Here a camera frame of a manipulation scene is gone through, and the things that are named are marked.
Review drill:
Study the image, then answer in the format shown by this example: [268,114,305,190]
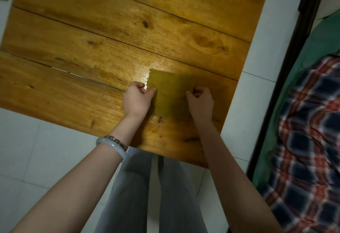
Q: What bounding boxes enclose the person's right hand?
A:
[185,86,215,126]

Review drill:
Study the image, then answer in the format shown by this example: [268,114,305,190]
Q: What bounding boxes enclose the person's left hand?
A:
[122,81,157,120]

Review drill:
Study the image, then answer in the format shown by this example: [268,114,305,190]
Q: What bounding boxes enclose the yellow cloth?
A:
[145,68,196,121]

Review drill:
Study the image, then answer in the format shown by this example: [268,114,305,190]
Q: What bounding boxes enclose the person's right forearm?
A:
[195,121,285,233]

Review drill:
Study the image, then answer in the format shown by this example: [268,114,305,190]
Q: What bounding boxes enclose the person's left forearm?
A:
[10,113,147,233]

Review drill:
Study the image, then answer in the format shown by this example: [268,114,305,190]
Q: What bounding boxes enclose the person's grey trousers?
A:
[94,147,209,233]

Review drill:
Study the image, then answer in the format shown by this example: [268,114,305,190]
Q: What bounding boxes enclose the pale jade bangle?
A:
[95,137,129,161]

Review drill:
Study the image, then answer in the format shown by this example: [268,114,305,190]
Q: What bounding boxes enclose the wooden table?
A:
[0,0,274,169]

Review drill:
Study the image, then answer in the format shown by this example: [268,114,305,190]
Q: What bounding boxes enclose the plaid blanket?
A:
[261,54,340,233]

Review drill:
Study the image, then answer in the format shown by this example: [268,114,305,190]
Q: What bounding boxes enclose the cream sofa with green cover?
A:
[245,0,340,233]

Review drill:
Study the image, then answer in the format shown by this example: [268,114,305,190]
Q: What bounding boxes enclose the green sofa cover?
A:
[252,9,340,189]

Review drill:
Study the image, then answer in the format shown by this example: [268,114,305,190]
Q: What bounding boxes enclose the brown beaded bracelet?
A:
[104,135,127,150]

